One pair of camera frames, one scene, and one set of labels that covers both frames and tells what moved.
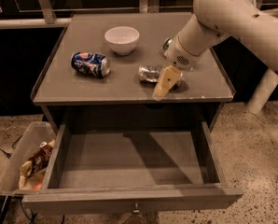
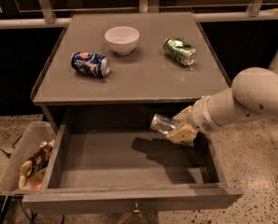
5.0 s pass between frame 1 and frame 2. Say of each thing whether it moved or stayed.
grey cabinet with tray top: stayed
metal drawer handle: stayed
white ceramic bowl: stayed
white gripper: moved
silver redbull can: moved
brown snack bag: stayed
